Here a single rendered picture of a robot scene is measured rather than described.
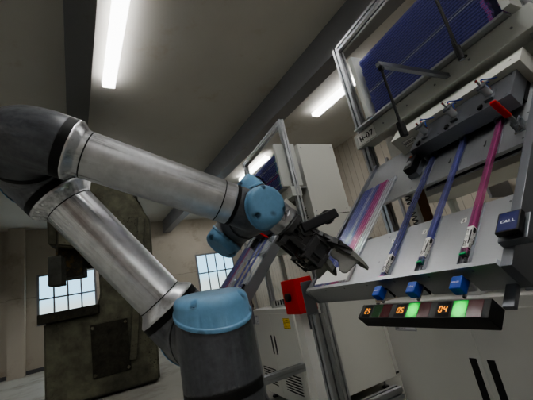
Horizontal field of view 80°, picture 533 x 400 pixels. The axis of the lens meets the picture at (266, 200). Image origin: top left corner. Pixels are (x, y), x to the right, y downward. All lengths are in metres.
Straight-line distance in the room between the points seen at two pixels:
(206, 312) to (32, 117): 0.36
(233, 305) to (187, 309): 0.06
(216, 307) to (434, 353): 0.94
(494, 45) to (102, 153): 1.15
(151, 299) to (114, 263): 0.09
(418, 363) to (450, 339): 0.18
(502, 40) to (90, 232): 1.22
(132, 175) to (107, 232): 0.14
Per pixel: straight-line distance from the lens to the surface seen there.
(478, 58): 1.31
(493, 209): 0.84
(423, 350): 1.31
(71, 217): 0.63
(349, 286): 0.98
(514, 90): 1.12
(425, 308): 0.77
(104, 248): 0.62
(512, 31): 1.28
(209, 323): 0.47
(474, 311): 0.70
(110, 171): 0.53
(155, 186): 0.53
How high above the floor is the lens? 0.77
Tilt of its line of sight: 15 degrees up
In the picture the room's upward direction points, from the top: 12 degrees counter-clockwise
